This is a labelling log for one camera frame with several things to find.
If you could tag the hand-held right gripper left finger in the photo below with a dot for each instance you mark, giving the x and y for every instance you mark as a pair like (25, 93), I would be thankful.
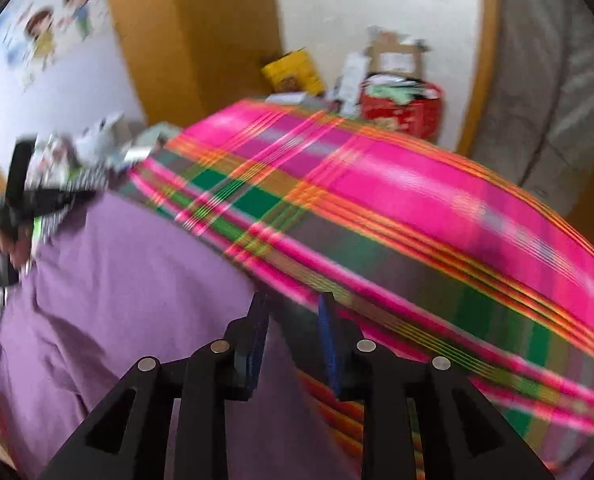
(257, 350)

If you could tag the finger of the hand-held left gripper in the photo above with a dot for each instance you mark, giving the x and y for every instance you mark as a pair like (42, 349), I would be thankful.
(79, 196)

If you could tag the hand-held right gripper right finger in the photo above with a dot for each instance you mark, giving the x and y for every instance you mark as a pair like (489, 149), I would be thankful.
(329, 350)

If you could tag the purple fleece pants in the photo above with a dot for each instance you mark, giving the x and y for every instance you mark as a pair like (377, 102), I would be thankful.
(127, 285)

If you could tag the person's left hand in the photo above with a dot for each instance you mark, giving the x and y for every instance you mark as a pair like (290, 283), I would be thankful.
(7, 252)

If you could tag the pink plaid blanket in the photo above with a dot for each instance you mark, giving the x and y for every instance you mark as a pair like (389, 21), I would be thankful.
(377, 185)

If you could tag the wooden wardrobe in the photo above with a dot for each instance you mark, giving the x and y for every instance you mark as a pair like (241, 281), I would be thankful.
(187, 35)

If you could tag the yellow paper bag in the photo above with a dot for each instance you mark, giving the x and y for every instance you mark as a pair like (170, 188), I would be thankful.
(294, 72)

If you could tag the red box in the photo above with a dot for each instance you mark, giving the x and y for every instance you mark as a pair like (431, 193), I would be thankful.
(402, 110)

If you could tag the white box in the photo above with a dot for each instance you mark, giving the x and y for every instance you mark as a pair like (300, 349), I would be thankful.
(351, 80)

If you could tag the cardboard box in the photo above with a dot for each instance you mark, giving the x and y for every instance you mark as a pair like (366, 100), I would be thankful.
(394, 55)

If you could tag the clear plastic door curtain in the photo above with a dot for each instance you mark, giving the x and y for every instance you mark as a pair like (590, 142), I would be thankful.
(552, 85)

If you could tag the cartoon wall poster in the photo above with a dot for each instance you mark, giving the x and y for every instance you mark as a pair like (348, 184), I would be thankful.
(47, 35)

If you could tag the wooden door frame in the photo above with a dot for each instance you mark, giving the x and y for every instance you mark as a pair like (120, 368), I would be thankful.
(482, 60)

